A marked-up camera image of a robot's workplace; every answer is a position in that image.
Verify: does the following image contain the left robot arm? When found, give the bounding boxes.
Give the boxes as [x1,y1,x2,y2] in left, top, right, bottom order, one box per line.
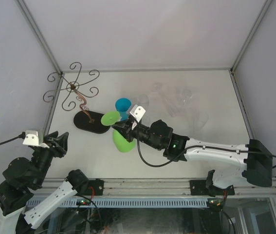
[0,130,89,234]

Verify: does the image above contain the lying clear flute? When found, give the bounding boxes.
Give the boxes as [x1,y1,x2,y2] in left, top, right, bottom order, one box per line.
[152,83,178,117]
[176,87,192,107]

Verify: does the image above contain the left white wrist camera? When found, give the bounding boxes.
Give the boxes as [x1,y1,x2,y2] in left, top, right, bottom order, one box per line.
[22,130,50,148]

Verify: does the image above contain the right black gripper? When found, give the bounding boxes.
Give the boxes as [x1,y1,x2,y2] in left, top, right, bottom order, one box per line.
[112,119,162,152]

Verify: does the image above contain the blue plastic wine glass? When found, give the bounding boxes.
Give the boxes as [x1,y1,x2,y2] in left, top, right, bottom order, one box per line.
[115,98,131,120]

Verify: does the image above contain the upright clear champagne flute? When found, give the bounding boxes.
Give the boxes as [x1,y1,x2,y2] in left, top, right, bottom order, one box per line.
[137,94,150,126]

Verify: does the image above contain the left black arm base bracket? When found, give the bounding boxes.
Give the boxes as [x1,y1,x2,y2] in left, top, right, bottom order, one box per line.
[86,179,104,196]

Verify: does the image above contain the clear flute near right arm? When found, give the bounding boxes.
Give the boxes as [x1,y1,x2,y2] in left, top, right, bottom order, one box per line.
[194,112,209,131]

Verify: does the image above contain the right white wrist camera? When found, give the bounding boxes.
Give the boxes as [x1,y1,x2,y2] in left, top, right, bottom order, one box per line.
[129,104,146,122]

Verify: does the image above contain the aluminium front rail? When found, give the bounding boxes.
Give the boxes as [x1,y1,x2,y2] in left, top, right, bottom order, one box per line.
[42,177,276,197]

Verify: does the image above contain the lying clear flute left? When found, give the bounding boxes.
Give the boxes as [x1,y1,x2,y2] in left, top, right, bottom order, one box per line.
[152,83,178,117]

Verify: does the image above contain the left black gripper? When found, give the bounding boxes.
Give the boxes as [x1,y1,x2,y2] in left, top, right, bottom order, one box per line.
[32,130,69,187]

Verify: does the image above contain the grey slotted cable duct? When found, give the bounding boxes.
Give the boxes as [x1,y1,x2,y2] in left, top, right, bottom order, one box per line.
[28,196,216,209]

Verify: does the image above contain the lying clear flute right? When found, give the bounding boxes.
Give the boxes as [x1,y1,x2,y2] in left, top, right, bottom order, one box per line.
[176,87,192,107]

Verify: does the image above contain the copper wire wine glass rack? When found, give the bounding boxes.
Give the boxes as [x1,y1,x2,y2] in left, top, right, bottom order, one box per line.
[42,61,110,134]

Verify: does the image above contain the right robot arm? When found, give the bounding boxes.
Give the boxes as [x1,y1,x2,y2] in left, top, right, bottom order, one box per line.
[112,117,273,195]

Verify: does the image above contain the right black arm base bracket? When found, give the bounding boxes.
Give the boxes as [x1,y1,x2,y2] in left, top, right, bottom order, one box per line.
[189,180,208,196]

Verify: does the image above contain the green plastic wine glass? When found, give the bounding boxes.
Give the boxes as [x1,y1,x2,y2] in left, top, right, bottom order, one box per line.
[101,111,135,153]

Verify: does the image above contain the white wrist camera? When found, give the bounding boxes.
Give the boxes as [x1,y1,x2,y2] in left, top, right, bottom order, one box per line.
[22,130,50,148]
[129,104,146,122]

